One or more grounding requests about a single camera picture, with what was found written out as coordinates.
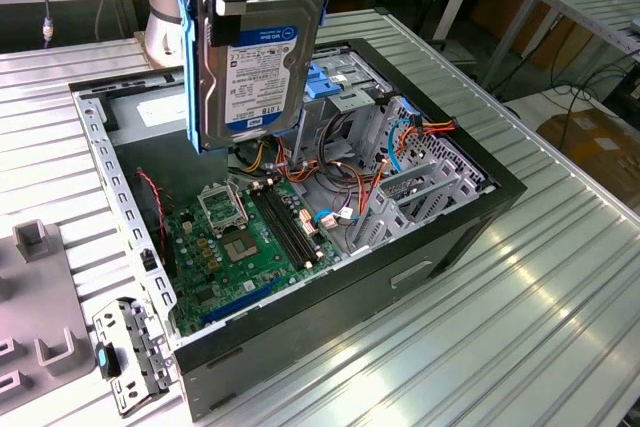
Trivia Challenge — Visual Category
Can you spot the hard disk blue carrier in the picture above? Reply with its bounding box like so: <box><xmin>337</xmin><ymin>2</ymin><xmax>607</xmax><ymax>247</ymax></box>
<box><xmin>173</xmin><ymin>0</ymin><xmax>335</xmax><ymax>154</ymax></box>

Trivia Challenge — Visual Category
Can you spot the grey metal disk bay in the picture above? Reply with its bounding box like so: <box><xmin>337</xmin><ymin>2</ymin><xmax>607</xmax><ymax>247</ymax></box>
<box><xmin>348</xmin><ymin>159</ymin><xmax>497</xmax><ymax>257</ymax></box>

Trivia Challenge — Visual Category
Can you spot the blue plastic drive latch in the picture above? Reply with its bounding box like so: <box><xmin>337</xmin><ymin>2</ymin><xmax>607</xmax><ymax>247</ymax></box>
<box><xmin>303</xmin><ymin>60</ymin><xmax>342</xmax><ymax>101</ymax></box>

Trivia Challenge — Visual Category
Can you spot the grey metal drive cage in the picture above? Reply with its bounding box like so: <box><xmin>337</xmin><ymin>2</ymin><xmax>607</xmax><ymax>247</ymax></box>
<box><xmin>273</xmin><ymin>51</ymin><xmax>394</xmax><ymax>168</ymax></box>

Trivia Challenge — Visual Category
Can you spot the grey power supply unit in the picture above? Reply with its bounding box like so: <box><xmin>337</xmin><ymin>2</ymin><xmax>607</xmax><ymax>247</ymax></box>
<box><xmin>102</xmin><ymin>94</ymin><xmax>230</xmax><ymax>203</ymax></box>

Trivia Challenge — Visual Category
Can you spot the metal socket cover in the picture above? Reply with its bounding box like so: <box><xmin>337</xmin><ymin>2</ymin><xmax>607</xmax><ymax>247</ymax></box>
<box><xmin>197</xmin><ymin>181</ymin><xmax>249</xmax><ymax>236</ymax></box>

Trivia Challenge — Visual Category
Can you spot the black RAM slot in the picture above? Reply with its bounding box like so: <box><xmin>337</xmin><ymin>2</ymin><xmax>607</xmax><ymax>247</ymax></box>
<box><xmin>268</xmin><ymin>181</ymin><xmax>322</xmax><ymax>261</ymax></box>
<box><xmin>257</xmin><ymin>185</ymin><xmax>312</xmax><ymax>267</ymax></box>
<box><xmin>263</xmin><ymin>183</ymin><xmax>317</xmax><ymax>264</ymax></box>
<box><xmin>251</xmin><ymin>186</ymin><xmax>307</xmax><ymax>270</ymax></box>

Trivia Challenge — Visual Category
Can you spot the green motherboard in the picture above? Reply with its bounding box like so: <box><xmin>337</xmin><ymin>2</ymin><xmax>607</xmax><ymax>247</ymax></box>
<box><xmin>162</xmin><ymin>179</ymin><xmax>346</xmax><ymax>338</ymax></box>

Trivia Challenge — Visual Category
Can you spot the blue expansion slot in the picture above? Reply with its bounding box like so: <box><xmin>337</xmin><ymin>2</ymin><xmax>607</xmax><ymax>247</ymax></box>
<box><xmin>201</xmin><ymin>277</ymin><xmax>282</xmax><ymax>327</ymax></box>

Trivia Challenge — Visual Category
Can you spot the black PC case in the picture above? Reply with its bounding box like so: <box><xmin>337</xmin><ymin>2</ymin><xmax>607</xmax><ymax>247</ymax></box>
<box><xmin>67</xmin><ymin>36</ymin><xmax>529</xmax><ymax>423</ymax></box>

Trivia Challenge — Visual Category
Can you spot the grey parts rack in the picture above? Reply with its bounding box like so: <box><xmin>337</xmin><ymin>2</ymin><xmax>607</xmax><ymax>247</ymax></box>
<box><xmin>0</xmin><ymin>219</ymin><xmax>96</xmax><ymax>398</ymax></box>

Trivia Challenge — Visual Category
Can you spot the large brown cardboard box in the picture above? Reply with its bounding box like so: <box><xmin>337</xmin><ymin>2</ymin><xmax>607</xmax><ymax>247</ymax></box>
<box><xmin>537</xmin><ymin>106</ymin><xmax>640</xmax><ymax>208</ymax></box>

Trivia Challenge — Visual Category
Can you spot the black latch blue button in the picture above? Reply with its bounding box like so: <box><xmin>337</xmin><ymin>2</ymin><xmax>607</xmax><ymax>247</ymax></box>
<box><xmin>94</xmin><ymin>341</ymin><xmax>121</xmax><ymax>379</ymax></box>

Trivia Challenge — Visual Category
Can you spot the blue flat data wire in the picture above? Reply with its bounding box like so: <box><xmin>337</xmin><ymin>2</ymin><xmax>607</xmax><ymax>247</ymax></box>
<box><xmin>385</xmin><ymin>96</ymin><xmax>421</xmax><ymax>174</ymax></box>

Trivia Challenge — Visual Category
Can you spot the orange red wire bundle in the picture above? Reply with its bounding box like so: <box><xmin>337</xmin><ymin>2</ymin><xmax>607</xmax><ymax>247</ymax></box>
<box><xmin>273</xmin><ymin>134</ymin><xmax>392</xmax><ymax>221</ymax></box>

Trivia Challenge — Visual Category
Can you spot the red yellow power wire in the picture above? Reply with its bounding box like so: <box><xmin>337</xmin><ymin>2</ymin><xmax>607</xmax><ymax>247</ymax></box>
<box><xmin>399</xmin><ymin>115</ymin><xmax>459</xmax><ymax>148</ymax></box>

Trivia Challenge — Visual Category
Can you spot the grey metal retention bracket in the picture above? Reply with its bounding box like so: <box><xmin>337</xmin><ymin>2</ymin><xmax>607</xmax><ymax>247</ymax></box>
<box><xmin>92</xmin><ymin>296</ymin><xmax>179</xmax><ymax>418</ymax></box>

